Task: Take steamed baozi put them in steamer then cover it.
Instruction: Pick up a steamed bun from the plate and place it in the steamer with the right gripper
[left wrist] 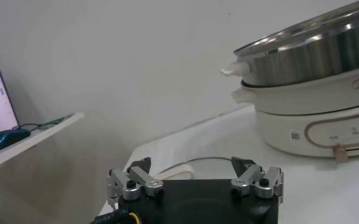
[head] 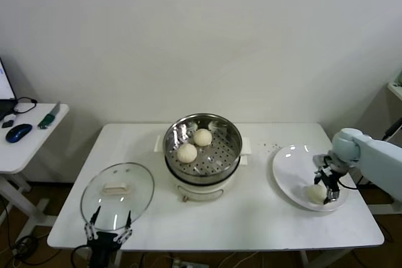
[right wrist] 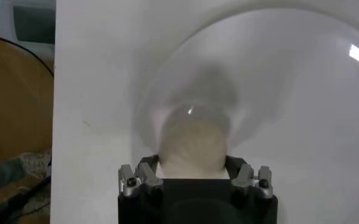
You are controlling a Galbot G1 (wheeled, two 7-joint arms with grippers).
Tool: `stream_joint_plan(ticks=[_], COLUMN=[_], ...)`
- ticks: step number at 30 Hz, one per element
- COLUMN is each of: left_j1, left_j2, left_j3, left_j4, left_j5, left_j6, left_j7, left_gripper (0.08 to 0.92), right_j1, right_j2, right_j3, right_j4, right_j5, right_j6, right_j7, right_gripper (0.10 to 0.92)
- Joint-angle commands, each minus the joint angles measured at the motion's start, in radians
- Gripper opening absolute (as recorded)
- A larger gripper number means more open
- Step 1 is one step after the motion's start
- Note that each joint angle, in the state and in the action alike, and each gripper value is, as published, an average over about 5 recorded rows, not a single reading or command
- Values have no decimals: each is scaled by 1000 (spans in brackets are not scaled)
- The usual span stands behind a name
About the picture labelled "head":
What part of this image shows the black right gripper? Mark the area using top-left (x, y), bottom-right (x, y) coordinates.
top-left (313, 154), bottom-right (348, 205)

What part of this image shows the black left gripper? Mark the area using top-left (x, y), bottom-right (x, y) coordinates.
top-left (84, 206), bottom-right (133, 268)

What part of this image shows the white steamed baozi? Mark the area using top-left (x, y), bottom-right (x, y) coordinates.
top-left (177, 142), bottom-right (198, 164)
top-left (193, 128), bottom-right (213, 147)
top-left (306, 185), bottom-right (328, 205)

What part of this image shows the glass lid with white handle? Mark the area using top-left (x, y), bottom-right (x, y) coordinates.
top-left (80, 161), bottom-right (155, 232)

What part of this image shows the stainless steel steamer basket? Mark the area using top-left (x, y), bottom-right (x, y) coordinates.
top-left (153, 112), bottom-right (253, 178)

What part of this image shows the white round plate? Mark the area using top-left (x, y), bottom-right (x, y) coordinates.
top-left (271, 144), bottom-right (349, 212)

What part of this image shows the white power strip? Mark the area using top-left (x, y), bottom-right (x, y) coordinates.
top-left (171, 257), bottom-right (202, 268)

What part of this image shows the white electric cooker base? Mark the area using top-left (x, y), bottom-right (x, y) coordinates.
top-left (165, 151), bottom-right (249, 203)

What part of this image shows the white side table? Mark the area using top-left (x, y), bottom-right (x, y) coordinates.
top-left (0, 102), bottom-right (70, 228)

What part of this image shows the white shelf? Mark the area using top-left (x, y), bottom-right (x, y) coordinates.
top-left (386, 81), bottom-right (402, 105)

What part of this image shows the blue computer mouse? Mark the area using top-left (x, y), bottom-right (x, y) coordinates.
top-left (5, 122), bottom-right (33, 143)

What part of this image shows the black laptop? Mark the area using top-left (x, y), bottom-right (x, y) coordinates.
top-left (0, 56), bottom-right (17, 120)

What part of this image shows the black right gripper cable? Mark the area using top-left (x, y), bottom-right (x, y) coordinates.
top-left (337, 176), bottom-right (361, 191)

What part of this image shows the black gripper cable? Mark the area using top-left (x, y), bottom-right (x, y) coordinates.
top-left (337, 176), bottom-right (361, 191)
top-left (70, 244), bottom-right (94, 268)

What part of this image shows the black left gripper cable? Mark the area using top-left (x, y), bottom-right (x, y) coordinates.
top-left (70, 244), bottom-right (94, 268)

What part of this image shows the black floor cable bundle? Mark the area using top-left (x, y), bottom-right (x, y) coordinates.
top-left (0, 198), bottom-right (48, 265)

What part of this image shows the black cable with plug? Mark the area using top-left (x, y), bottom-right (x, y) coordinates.
top-left (381, 122), bottom-right (402, 143)

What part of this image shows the green handled tool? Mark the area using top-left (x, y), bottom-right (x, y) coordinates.
top-left (37, 100), bottom-right (61, 130)

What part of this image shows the black looped cable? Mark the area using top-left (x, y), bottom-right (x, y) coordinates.
top-left (12, 96), bottom-right (38, 115)

